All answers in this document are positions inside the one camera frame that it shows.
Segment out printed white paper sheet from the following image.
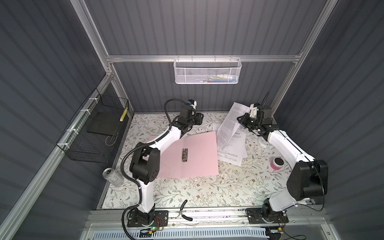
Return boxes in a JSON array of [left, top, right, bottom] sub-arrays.
[[217, 102, 251, 149]]

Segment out pink file folder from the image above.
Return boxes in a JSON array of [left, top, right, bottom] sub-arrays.
[[158, 132, 219, 179]]

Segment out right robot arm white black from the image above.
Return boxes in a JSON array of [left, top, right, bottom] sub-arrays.
[[237, 104, 329, 223]]

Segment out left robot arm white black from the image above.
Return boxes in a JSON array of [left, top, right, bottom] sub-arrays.
[[130, 100, 204, 214]]

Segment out metal folder clip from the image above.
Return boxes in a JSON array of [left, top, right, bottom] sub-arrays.
[[182, 149, 188, 163]]

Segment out white round tape dispenser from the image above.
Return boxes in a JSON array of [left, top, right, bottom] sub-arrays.
[[259, 137, 274, 150]]

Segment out white paper sheet underneath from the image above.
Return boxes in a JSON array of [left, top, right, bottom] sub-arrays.
[[218, 127, 248, 166]]

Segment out pink tape roll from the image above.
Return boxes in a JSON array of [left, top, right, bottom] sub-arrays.
[[270, 157, 285, 171]]

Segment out pens in white basket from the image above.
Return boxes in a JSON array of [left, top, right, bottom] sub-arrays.
[[196, 74, 239, 84]]

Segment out yellow marker in basket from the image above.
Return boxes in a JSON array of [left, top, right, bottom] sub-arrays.
[[120, 108, 128, 122]]

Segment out black pad in basket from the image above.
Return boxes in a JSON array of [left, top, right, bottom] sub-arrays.
[[87, 113, 122, 137]]

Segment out silver drink can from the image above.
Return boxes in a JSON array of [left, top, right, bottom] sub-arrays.
[[103, 168, 124, 187]]

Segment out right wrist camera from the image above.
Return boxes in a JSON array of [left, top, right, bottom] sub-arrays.
[[250, 104, 262, 119]]

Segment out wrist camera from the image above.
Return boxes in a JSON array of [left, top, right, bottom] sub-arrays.
[[188, 100, 197, 110], [250, 104, 262, 119]]

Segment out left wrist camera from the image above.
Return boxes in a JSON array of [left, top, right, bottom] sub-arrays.
[[188, 100, 197, 110]]

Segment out white wire mesh basket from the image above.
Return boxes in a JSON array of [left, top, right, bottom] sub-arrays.
[[173, 58, 242, 85]]

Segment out black corrugated cable hose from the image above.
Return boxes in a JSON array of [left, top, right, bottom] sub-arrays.
[[119, 98, 190, 240]]

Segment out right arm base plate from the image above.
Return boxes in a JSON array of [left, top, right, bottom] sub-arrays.
[[245, 208, 289, 224]]

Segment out black wire mesh basket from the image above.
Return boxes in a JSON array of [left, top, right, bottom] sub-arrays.
[[57, 90, 130, 165]]

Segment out black handled pliers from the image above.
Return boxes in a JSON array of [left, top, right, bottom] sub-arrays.
[[179, 200, 193, 222]]

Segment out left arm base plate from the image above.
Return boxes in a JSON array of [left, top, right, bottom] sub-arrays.
[[127, 209, 169, 228]]

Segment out white ventilated cable duct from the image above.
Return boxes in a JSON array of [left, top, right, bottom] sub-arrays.
[[91, 227, 270, 240]]

